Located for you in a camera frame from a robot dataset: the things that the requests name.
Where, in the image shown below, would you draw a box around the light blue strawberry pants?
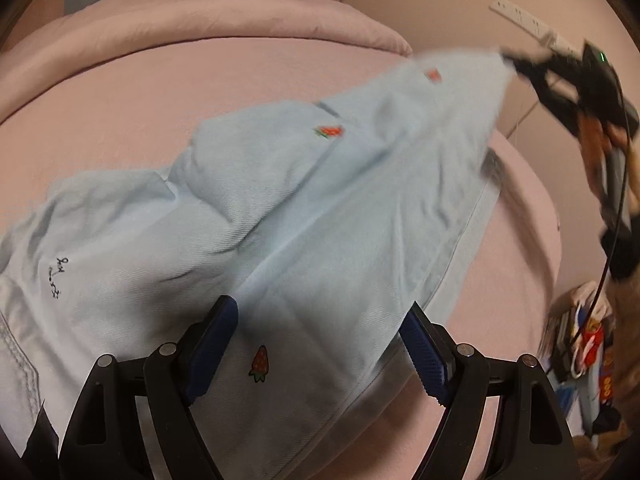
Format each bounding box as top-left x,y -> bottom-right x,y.
1,50 -> 512,479

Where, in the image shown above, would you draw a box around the right hand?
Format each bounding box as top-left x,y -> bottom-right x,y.
577,113 -> 639,240

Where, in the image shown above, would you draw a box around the white power strip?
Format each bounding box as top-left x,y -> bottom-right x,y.
489,0 -> 582,58

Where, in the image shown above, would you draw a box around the clutter pile on floor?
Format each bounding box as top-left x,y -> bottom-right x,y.
538,282 -> 626,448

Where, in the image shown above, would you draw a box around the pink bed mattress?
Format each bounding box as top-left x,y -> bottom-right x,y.
1,38 -> 560,479

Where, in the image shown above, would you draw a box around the pink blanket roll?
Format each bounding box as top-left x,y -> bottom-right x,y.
1,0 -> 412,61

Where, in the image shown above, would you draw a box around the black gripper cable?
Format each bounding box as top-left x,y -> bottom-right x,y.
549,58 -> 634,376

